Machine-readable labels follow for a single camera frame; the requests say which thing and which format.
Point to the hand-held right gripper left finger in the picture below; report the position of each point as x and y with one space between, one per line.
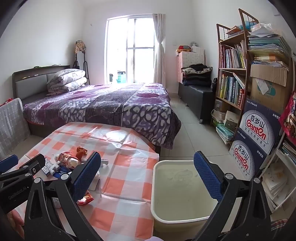
86 171

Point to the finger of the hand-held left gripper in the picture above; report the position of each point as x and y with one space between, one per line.
32 165
9 162

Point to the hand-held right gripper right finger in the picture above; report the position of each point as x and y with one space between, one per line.
208 176

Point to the white tissue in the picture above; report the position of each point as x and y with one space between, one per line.
95 180

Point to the blue white small carton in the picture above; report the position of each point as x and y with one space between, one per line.
47 168

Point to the orange brown wrapper scrap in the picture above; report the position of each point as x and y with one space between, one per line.
81 151

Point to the red white snack wrapper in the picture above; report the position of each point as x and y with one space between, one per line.
68 160

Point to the dark blue small box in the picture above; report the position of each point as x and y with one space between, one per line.
63 173

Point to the shiny red wrapper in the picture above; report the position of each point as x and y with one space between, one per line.
85 199

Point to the white plastic trash bin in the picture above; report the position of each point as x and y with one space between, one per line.
180 185

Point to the person's left hand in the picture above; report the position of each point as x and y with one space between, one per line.
16 220

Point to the dark blue water carton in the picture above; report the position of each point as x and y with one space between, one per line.
261 125
242 160

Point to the grey checked cloth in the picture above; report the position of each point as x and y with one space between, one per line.
11 122

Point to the orange checkered tablecloth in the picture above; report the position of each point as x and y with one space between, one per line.
129 176

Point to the pile of books on floor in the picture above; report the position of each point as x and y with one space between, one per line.
225 133

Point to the stack of white papers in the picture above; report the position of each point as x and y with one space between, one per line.
275 183

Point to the purple patterned blanket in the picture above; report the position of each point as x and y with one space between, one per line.
115 104

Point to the white shelf rack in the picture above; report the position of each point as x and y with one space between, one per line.
281 153

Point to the black leather bench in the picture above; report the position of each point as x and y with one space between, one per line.
196 97

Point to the bed with grey headboard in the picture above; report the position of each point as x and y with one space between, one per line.
30 81

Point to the row of books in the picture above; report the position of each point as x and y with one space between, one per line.
232 55
231 89

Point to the folded white floral quilt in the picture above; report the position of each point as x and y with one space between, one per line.
67 80

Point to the black pouch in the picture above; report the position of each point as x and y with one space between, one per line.
214 83

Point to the blue plastic basket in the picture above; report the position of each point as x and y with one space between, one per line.
120 77

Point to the red printed cloth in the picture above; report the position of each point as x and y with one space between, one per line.
290 118

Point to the pile of folded clothes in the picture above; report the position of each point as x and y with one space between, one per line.
196 74

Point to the brown cardboard box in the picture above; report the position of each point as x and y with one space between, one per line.
266 88

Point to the black coat rack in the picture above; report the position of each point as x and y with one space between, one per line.
85 64

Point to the wooden bookshelf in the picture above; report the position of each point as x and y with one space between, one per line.
247 76

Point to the black hanging bag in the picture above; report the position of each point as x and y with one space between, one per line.
75 64

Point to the window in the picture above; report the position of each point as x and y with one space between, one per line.
134 58

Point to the plaid scarf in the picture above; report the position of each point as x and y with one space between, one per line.
79 46

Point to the red plush toy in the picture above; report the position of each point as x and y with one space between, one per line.
183 48

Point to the small white fan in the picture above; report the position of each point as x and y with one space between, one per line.
193 43

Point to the white curtain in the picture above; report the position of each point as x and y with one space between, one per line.
160 51

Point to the stack of papers and booklets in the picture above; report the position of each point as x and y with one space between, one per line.
268 45

